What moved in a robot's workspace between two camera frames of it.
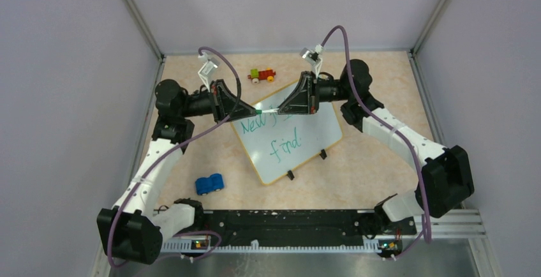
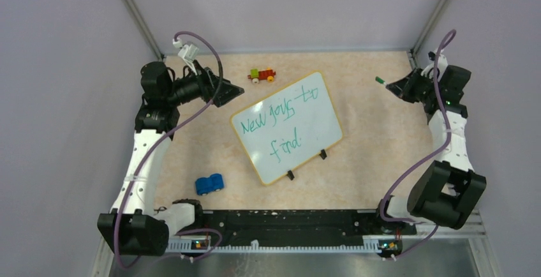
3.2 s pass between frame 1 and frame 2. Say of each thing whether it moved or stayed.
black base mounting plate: stayed
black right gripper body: moved
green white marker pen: moved
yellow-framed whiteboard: stayed
